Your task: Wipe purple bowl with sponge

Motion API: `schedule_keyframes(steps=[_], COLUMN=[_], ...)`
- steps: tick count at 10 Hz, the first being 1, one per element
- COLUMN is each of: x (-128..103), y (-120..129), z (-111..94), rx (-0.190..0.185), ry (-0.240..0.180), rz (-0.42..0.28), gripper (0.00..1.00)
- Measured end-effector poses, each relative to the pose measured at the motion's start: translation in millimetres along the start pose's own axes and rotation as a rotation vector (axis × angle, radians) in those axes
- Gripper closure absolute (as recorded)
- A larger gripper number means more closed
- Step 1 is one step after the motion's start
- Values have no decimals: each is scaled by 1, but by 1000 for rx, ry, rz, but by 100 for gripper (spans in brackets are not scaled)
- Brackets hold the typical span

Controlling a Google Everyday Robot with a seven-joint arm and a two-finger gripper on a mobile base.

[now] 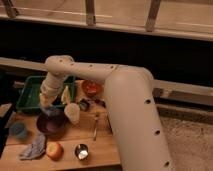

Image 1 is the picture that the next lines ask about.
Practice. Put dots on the blue cup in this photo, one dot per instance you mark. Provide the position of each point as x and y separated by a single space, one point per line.
18 130

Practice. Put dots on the small metal cup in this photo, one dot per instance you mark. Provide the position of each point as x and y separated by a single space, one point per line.
81 151

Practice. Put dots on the grey blue cloth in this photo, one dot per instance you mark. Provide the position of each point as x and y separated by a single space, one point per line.
35 150

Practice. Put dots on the pale yellow wedge object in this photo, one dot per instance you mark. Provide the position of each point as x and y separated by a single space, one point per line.
65 97

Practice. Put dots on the purple bowl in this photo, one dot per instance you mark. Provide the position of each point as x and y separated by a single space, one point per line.
50 124

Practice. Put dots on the metal spoon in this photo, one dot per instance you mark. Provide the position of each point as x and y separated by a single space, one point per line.
96 119

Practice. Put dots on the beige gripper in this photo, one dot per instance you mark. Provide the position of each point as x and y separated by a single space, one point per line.
46 101

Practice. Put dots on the green plastic bin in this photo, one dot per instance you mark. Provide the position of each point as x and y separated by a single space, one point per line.
28 102

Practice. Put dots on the dark small object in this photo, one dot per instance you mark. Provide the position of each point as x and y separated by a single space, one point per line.
84 105

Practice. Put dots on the red yellow apple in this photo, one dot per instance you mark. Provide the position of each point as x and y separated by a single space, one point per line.
54 150

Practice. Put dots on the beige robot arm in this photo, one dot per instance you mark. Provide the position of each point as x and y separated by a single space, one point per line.
128 95

